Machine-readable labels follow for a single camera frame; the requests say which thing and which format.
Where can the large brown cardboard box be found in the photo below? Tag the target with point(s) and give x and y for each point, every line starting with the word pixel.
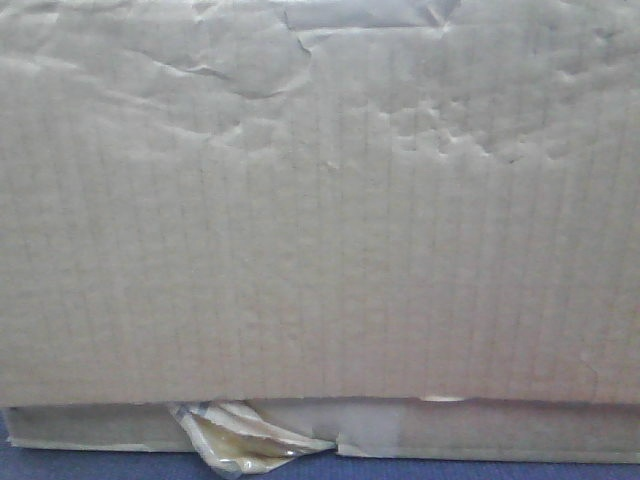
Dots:
pixel 407 227

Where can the crumpled clear packing tape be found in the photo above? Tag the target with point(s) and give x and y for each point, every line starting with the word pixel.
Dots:
pixel 234 440

